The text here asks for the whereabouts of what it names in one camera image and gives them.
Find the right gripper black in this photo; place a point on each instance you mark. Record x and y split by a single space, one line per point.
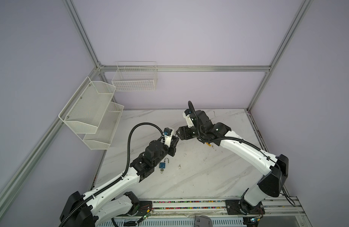
182 131

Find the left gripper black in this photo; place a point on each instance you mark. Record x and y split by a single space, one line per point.
172 147

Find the blue padlock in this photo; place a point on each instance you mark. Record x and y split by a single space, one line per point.
162 165

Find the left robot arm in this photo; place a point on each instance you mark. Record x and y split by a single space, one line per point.
113 197

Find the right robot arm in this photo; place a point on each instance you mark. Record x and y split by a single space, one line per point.
274 169

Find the lower white mesh shelf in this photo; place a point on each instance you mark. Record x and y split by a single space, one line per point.
103 138

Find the white mesh shelf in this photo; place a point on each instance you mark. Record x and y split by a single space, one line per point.
103 138
86 108

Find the grey device at front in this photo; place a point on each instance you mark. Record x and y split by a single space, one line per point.
203 221

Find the upper white mesh shelf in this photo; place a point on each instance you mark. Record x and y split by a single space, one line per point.
86 108

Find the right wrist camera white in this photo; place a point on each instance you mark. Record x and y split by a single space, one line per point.
188 119

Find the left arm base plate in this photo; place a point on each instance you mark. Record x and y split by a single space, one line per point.
140 209

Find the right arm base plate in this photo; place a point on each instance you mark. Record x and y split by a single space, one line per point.
236 207

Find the white wire basket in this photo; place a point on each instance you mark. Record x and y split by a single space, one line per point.
135 76

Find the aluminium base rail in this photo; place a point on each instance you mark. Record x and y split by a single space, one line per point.
279 212

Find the aluminium frame profile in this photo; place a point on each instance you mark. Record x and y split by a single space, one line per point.
47 48

